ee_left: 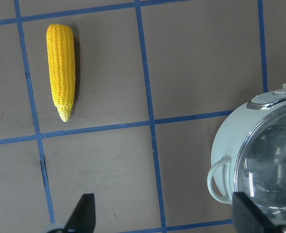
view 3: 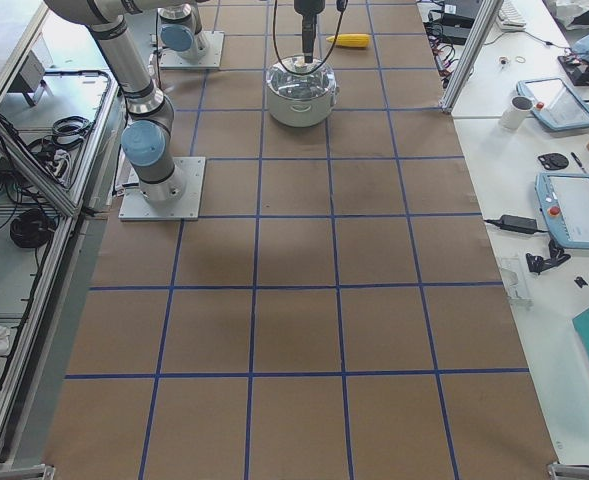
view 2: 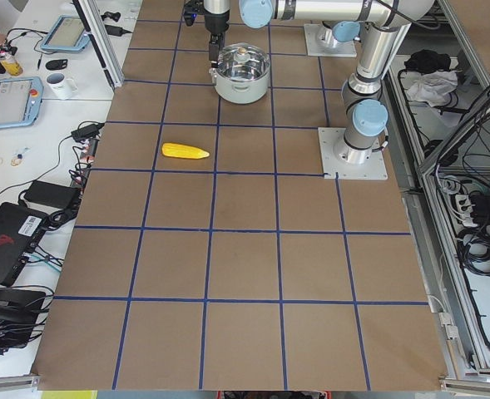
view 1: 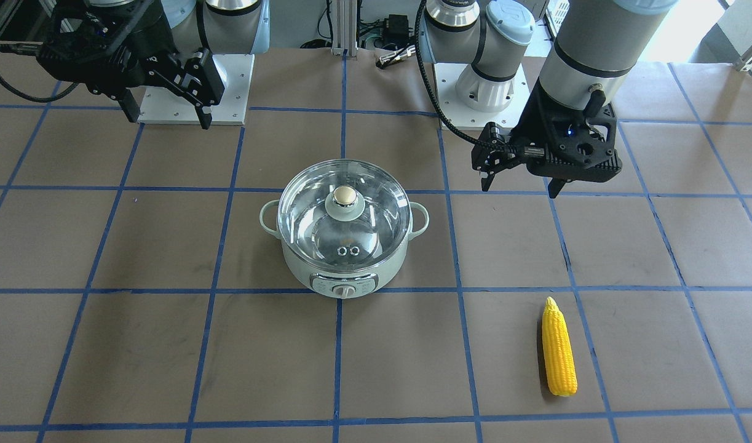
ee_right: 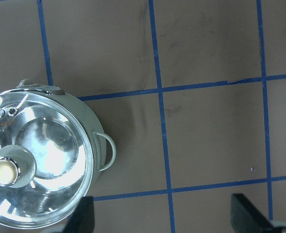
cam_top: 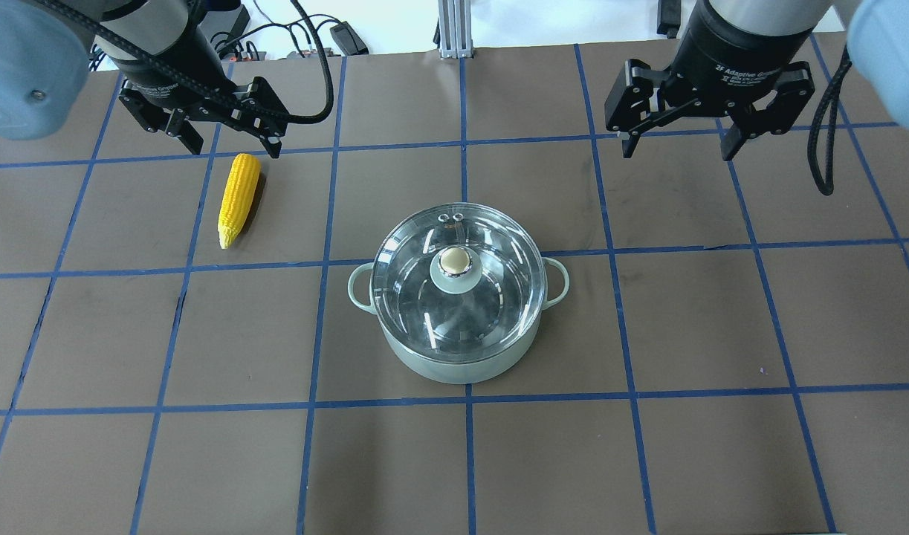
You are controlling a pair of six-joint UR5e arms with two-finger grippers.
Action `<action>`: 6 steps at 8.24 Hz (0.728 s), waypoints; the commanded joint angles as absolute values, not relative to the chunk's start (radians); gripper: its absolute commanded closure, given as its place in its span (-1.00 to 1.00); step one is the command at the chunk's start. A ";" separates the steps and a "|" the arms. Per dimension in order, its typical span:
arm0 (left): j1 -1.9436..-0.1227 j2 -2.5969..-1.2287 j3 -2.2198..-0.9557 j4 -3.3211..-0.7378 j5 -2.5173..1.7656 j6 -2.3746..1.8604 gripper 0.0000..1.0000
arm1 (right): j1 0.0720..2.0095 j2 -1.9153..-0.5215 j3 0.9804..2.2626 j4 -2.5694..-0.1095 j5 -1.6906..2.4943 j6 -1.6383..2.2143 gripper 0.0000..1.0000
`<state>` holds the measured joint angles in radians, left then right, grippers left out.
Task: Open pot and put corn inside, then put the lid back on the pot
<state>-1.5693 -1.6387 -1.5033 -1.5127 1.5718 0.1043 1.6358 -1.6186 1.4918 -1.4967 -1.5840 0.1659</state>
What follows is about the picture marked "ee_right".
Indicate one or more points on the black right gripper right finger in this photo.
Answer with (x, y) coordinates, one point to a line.
(246, 218)

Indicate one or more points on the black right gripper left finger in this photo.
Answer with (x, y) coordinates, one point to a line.
(83, 218)

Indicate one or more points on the glass pot lid with knob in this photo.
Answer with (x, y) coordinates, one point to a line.
(33, 157)

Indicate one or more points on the pale green cooking pot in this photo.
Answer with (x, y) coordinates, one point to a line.
(94, 136)

